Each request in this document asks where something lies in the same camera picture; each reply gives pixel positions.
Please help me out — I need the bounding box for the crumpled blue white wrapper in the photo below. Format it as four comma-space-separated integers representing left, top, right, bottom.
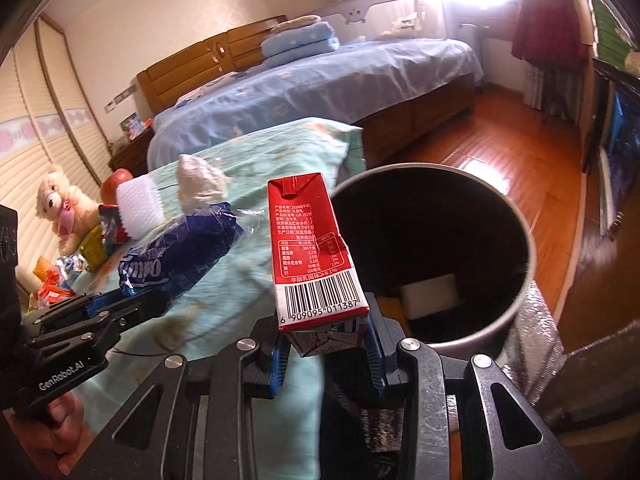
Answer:
55, 254, 86, 286

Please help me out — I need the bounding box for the light green floral bedsheet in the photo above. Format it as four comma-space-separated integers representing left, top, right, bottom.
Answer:
75, 118, 364, 479

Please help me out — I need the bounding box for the red white milk carton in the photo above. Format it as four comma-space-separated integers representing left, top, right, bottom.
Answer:
267, 172, 370, 356

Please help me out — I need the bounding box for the black round trash bin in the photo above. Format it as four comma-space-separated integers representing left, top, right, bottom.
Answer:
331, 162, 536, 359

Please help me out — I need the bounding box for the blue plastic snack wrapper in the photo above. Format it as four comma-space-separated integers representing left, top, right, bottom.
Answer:
118, 202, 244, 300

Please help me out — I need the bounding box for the picture frame on nightstand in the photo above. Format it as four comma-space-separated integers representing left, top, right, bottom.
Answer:
119, 113, 146, 141

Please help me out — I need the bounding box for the stack of green boxes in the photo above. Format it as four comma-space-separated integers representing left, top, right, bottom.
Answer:
589, 0, 636, 70

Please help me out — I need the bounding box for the blue quilt bed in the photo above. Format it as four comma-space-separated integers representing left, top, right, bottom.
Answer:
146, 38, 484, 170

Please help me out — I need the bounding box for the silver foil mat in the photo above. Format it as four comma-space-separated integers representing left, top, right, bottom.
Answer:
497, 282, 566, 405

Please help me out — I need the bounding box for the dark wooden nightstand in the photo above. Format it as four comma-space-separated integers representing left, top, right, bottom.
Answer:
108, 127, 154, 177

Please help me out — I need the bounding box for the red black foil snack bag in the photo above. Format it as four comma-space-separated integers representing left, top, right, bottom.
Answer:
99, 204, 129, 256

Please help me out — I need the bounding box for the orange red snack packet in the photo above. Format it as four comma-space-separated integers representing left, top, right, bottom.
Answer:
36, 269, 75, 309

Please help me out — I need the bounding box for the cream teddy bear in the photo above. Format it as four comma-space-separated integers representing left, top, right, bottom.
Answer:
36, 165, 100, 256

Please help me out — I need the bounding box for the person's left hand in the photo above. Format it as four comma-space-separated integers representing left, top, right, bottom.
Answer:
3, 392, 94, 479

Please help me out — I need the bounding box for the white plastic bag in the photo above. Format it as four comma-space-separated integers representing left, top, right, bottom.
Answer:
176, 154, 231, 214

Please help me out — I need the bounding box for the folded blue blanket stack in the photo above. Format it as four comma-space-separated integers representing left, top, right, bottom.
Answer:
260, 15, 341, 68

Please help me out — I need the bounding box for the wooden headboard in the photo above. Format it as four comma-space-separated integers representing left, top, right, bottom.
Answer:
137, 15, 286, 115

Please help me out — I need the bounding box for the yellow snack bag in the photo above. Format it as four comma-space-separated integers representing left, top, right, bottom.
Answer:
79, 226, 107, 273

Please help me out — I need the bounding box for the white baby bed rail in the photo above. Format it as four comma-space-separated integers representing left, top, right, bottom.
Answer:
311, 0, 454, 44

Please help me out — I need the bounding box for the dark red hanging jacket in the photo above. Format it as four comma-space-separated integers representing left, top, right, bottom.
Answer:
511, 0, 587, 73

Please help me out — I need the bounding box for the white bubble wrap sheet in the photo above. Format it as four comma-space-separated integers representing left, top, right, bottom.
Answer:
116, 174, 165, 240

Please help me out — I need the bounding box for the red yellow apple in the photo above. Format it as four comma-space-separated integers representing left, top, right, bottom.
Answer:
100, 168, 134, 205

